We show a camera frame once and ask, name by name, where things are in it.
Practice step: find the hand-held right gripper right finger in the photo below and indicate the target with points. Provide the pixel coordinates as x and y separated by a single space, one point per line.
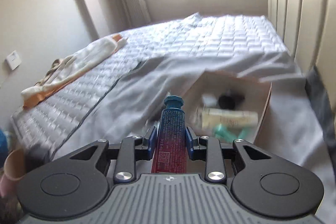
188 142

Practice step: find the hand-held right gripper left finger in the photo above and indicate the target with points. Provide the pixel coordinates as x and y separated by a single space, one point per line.
152 140

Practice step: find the red and blue tube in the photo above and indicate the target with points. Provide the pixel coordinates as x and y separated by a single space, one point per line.
170 140

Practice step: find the teal plastic object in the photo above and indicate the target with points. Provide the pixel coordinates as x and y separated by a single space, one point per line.
228 132

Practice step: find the cream tube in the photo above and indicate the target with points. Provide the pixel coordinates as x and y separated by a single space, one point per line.
228 117

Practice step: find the small white object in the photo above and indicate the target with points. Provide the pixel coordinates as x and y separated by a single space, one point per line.
208 100

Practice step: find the pink cardboard box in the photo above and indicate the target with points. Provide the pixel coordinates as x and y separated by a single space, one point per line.
262 119

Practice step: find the grey blanket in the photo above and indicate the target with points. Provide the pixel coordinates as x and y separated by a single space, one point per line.
126 98

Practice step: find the round black object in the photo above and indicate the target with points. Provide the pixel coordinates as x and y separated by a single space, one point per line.
231 102

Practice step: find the white and orange cloth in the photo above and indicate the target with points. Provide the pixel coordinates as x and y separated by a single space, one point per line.
78 64

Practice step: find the quilted grey mattress cover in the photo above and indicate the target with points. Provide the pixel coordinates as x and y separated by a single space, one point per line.
210 37

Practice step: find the brown cup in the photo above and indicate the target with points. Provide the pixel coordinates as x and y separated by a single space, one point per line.
16 163

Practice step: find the dark grey cloth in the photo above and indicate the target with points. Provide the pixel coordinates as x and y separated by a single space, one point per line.
323 108

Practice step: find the blue object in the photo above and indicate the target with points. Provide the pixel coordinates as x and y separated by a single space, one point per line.
3 148

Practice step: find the pink object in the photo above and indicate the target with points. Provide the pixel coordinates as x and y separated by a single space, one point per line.
5 186

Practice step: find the beige padded headboard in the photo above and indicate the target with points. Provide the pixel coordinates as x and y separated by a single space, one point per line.
302 22

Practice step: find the white wall socket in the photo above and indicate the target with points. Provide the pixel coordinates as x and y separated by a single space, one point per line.
13 60

